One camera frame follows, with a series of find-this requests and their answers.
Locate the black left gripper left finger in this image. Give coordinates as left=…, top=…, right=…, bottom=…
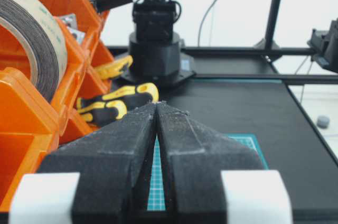
left=9, top=102, right=156, bottom=224

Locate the teal cutting mat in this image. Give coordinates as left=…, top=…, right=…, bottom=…
left=147, top=134, right=269, bottom=211

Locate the grey hanging cable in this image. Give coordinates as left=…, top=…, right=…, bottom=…
left=198, top=0, right=236, bottom=48

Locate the metal frame bracket lower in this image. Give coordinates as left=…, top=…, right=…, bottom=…
left=69, top=28, right=85, bottom=45

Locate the black table mat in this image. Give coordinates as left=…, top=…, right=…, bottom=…
left=105, top=46, right=338, bottom=222

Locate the black device at right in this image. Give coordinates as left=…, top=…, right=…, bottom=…
left=307, top=20, right=337, bottom=73

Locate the orange plastic container rack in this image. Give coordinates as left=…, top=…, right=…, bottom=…
left=0, top=0, right=115, bottom=213

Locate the metal frame bracket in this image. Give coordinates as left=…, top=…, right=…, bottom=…
left=59, top=13, right=78, bottom=30
left=69, top=28, right=85, bottom=45

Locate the small grey cap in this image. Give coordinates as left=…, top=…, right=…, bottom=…
left=316, top=115, right=330, bottom=129

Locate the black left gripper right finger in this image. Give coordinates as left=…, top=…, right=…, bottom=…
left=156, top=101, right=294, bottom=224

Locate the grey foam tape roll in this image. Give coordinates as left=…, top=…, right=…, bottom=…
left=1, top=0, right=68, bottom=102

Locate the black aluminium frame post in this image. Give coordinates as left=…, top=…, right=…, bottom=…
left=183, top=0, right=337, bottom=85

